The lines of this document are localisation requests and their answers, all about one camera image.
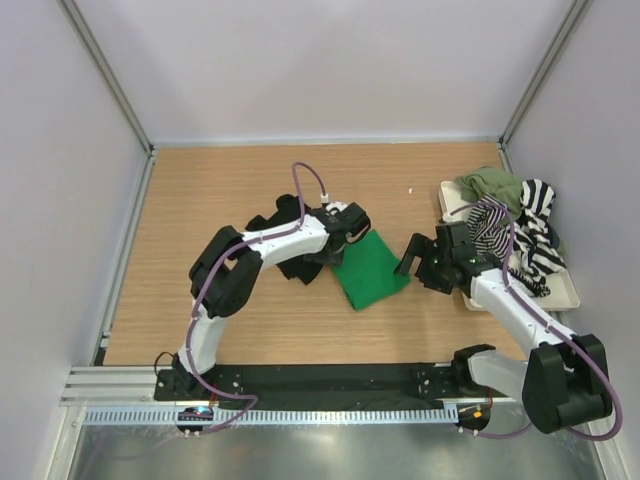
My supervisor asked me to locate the aluminium frame post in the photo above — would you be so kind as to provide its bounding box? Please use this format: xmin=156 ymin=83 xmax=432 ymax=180
xmin=498 ymin=0 xmax=592 ymax=151
xmin=59 ymin=0 xmax=156 ymax=156

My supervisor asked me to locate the right aluminium frame post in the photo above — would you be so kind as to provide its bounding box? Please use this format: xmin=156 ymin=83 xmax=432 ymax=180
xmin=498 ymin=0 xmax=592 ymax=151

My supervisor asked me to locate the black white striped tank top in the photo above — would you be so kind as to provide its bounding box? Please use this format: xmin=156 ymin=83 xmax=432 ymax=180
xmin=466 ymin=197 xmax=566 ymax=298

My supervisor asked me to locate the bright green tank top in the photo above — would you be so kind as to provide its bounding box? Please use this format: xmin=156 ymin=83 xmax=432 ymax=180
xmin=332 ymin=230 xmax=409 ymax=311

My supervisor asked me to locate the left aluminium frame post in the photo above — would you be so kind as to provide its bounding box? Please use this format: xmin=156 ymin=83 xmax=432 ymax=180
xmin=59 ymin=0 xmax=156 ymax=156

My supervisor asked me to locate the white plastic tray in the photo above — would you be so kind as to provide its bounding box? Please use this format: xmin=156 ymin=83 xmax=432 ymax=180
xmin=438 ymin=181 xmax=580 ymax=312

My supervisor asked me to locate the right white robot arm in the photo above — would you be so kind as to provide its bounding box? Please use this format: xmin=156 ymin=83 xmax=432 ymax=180
xmin=394 ymin=221 xmax=622 ymax=434

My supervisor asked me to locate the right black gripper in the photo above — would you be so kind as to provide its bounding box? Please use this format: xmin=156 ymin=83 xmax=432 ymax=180
xmin=394 ymin=233 xmax=453 ymax=295

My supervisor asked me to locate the aluminium front rail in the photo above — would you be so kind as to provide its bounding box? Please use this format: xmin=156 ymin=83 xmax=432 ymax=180
xmin=59 ymin=364 xmax=166 ymax=407

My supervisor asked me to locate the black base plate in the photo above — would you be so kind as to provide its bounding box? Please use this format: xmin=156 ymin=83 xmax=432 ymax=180
xmin=153 ymin=362 xmax=501 ymax=412

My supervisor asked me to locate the olive green tank top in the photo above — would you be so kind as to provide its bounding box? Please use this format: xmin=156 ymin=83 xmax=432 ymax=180
xmin=453 ymin=166 xmax=569 ymax=254

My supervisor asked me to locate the slotted cable duct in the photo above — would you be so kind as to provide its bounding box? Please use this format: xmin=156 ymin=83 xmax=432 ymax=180
xmin=83 ymin=405 xmax=458 ymax=427

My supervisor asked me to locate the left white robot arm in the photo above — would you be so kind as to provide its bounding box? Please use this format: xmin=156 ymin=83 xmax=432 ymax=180
xmin=176 ymin=202 xmax=371 ymax=400

